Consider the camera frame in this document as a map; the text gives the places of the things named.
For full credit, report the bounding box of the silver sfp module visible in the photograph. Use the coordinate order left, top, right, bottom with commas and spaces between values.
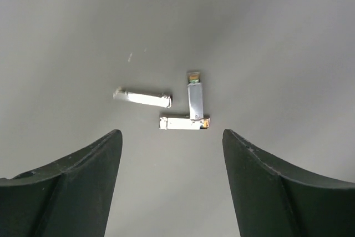
159, 115, 210, 130
187, 72, 204, 120

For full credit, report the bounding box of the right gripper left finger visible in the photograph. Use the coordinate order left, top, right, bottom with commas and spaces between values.
1, 130, 123, 236

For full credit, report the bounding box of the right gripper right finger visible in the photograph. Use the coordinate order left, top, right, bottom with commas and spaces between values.
222, 129, 354, 236

